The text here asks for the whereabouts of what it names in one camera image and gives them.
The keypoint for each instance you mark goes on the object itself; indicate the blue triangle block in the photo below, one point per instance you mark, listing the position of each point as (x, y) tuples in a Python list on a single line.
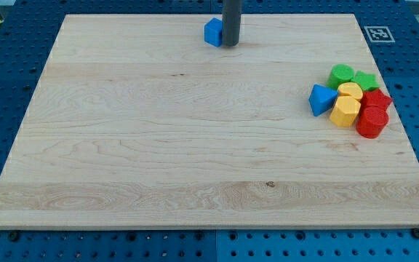
[(322, 99)]

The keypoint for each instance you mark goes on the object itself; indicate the light wooden board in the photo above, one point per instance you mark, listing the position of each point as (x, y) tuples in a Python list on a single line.
[(137, 123)]

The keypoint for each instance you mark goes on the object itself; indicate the blue cube block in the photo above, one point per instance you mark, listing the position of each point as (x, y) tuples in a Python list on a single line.
[(213, 32)]

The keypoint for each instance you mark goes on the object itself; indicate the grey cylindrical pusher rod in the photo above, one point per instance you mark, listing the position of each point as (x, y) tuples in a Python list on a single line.
[(231, 15)]

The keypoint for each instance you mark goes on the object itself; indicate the yellow hexagon block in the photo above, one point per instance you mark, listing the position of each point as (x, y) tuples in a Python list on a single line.
[(345, 111)]

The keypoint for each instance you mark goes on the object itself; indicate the green cylinder block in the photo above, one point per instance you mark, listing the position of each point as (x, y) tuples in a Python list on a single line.
[(339, 74)]

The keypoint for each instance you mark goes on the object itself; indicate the yellow half-round block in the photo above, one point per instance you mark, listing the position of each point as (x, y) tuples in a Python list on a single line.
[(351, 89)]

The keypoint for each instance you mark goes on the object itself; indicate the red cylinder block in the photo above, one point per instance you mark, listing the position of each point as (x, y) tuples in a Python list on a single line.
[(372, 121)]

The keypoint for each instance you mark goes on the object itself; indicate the green star block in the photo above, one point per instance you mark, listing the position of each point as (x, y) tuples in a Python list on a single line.
[(367, 82)]

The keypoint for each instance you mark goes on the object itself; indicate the red star block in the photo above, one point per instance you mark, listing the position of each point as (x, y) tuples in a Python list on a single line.
[(376, 98)]

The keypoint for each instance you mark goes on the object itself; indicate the white fiducial marker tag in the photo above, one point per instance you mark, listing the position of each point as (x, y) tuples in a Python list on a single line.
[(379, 34)]

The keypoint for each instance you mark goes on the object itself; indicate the black bolt front left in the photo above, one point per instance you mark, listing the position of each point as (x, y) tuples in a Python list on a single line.
[(13, 236)]

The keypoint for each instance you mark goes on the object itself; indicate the black bolt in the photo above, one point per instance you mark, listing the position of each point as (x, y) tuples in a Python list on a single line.
[(415, 233), (13, 236)]

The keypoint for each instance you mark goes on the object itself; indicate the black bolt front right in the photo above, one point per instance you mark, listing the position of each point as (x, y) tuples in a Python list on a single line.
[(415, 233)]

